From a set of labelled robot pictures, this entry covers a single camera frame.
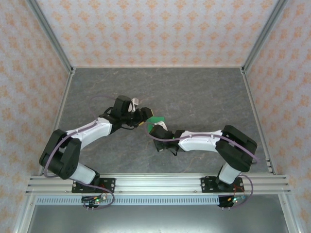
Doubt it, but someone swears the aluminium frame leg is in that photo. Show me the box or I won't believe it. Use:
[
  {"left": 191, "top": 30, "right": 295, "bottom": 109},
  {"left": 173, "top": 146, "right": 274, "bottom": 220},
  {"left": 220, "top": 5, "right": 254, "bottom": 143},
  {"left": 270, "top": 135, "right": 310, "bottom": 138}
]
[
  {"left": 277, "top": 194, "right": 301, "bottom": 233},
  {"left": 12, "top": 194, "right": 37, "bottom": 233}
]

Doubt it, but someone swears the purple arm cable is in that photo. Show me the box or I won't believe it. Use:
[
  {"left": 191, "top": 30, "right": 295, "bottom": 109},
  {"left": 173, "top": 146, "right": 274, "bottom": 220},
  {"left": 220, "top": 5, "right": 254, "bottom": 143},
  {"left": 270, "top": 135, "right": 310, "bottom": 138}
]
[
  {"left": 144, "top": 123, "right": 260, "bottom": 209},
  {"left": 42, "top": 95, "right": 115, "bottom": 210}
]

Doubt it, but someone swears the grey slotted cable duct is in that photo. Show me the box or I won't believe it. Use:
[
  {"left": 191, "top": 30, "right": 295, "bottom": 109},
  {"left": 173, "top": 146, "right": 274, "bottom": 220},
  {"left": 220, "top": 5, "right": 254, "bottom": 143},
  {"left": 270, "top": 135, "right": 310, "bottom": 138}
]
[{"left": 35, "top": 197, "right": 221, "bottom": 205}]

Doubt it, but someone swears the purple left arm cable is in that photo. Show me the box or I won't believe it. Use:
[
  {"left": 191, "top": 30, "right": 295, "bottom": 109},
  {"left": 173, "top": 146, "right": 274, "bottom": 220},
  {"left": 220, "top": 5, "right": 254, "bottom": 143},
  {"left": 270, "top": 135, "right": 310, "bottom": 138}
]
[{"left": 42, "top": 95, "right": 115, "bottom": 210}]

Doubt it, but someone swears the aluminium corner post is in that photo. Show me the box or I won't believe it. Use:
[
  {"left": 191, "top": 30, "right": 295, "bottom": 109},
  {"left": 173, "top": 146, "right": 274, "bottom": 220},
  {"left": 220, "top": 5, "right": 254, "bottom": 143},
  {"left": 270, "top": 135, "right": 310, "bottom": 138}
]
[
  {"left": 25, "top": 0, "right": 75, "bottom": 74},
  {"left": 241, "top": 0, "right": 290, "bottom": 74}
]

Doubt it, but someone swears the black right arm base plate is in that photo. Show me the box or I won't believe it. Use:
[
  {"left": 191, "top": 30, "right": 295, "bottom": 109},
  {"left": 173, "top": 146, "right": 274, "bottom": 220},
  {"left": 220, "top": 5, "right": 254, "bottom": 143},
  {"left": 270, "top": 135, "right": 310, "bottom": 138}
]
[{"left": 200, "top": 177, "right": 244, "bottom": 194}]

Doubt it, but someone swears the grey metal shelf panel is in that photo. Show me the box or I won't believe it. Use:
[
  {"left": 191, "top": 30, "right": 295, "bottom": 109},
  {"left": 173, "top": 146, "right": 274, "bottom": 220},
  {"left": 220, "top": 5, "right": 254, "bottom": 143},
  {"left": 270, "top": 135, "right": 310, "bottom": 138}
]
[{"left": 26, "top": 204, "right": 288, "bottom": 233}]

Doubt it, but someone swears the green paper sheet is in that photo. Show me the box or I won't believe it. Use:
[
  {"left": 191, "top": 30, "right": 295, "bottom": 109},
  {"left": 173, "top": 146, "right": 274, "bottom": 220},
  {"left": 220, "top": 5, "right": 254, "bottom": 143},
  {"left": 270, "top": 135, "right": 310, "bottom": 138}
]
[{"left": 145, "top": 116, "right": 166, "bottom": 133}]

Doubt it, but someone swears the aluminium table side rail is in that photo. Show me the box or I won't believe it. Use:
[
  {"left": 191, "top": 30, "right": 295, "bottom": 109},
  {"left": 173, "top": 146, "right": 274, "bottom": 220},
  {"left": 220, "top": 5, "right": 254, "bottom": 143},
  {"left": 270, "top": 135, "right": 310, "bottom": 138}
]
[
  {"left": 38, "top": 67, "right": 76, "bottom": 176},
  {"left": 240, "top": 67, "right": 278, "bottom": 176}
]

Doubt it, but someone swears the aluminium extrusion mounting beam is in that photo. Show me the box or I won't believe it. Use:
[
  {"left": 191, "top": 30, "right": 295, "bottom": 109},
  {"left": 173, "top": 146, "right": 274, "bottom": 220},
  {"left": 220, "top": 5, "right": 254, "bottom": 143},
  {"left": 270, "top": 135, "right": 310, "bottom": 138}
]
[{"left": 25, "top": 174, "right": 292, "bottom": 195}]

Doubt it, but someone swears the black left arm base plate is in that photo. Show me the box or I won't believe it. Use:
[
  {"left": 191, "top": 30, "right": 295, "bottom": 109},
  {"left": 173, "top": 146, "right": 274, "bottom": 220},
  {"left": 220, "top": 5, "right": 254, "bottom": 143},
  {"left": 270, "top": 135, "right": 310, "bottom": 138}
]
[{"left": 71, "top": 177, "right": 116, "bottom": 194}]

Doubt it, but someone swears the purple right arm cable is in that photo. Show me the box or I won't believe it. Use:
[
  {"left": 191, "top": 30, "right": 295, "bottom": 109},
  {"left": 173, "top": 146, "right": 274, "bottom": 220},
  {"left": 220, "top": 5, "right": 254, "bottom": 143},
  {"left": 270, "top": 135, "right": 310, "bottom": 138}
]
[{"left": 144, "top": 123, "right": 260, "bottom": 209}]

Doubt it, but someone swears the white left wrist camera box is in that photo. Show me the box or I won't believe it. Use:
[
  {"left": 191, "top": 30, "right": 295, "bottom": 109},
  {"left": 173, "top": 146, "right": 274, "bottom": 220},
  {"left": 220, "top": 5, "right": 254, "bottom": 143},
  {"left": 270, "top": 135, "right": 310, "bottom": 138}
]
[{"left": 129, "top": 97, "right": 140, "bottom": 113}]

